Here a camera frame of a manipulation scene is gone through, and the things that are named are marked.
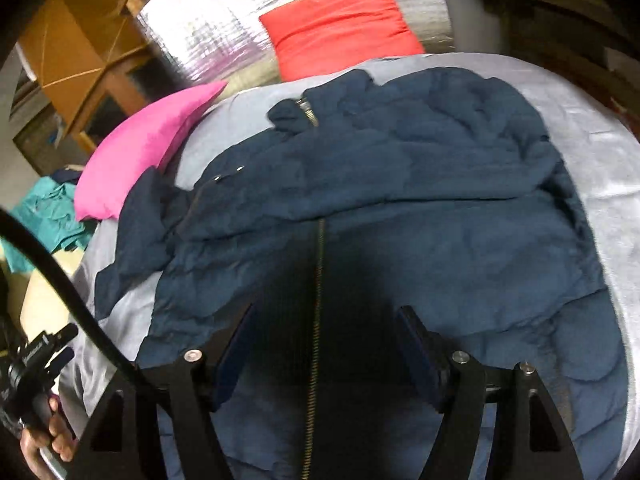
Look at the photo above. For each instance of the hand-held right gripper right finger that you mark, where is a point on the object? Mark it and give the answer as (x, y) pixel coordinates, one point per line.
(419, 355)

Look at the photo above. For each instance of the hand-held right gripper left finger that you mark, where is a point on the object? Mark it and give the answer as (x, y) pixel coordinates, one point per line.
(234, 362)

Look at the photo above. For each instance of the dark blue zip jacket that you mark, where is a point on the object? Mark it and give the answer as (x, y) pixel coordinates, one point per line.
(400, 200)

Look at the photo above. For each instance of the person's left hand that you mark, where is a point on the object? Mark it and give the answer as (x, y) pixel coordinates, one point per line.
(52, 440)

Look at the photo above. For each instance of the teal cloth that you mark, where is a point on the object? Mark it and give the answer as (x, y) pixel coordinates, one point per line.
(45, 215)

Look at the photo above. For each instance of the pink pillow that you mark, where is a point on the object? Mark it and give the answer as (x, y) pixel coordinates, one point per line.
(145, 150)

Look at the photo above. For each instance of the grey blanket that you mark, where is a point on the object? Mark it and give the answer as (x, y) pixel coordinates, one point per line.
(590, 160)

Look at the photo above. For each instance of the wooden cabinet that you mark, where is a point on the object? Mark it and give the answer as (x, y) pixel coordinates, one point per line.
(75, 45)

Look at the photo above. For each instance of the silver foil mat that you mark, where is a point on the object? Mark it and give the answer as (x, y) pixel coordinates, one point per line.
(210, 25)

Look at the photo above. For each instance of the red pillow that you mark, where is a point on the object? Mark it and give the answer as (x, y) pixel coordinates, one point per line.
(340, 25)

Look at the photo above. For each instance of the wicker basket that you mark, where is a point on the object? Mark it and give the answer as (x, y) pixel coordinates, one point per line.
(545, 20)

